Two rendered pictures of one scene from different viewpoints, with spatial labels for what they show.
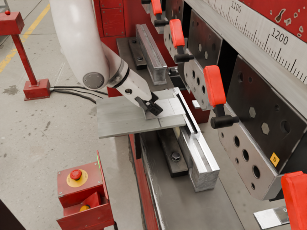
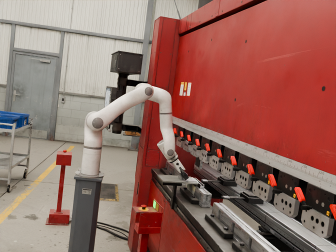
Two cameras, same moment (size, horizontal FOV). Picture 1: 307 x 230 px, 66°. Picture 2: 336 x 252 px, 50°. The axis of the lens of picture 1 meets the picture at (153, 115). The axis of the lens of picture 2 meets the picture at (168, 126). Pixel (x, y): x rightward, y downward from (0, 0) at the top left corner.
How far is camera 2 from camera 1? 2.02 m
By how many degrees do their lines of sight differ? 37
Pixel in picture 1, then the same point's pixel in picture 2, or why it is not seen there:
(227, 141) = (211, 163)
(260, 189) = (217, 165)
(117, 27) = (154, 161)
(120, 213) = not seen: outside the picture
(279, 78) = (218, 140)
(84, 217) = (150, 218)
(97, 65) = (173, 147)
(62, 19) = (166, 133)
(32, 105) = (53, 228)
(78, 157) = not seen: outside the picture
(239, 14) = (212, 133)
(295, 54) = (219, 135)
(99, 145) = not seen: outside the picture
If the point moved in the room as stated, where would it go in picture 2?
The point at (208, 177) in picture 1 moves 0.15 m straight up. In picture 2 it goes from (207, 198) to (210, 176)
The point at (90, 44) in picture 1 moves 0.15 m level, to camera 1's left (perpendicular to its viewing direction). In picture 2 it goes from (172, 140) to (151, 138)
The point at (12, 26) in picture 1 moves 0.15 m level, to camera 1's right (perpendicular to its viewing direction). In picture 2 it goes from (67, 159) to (81, 161)
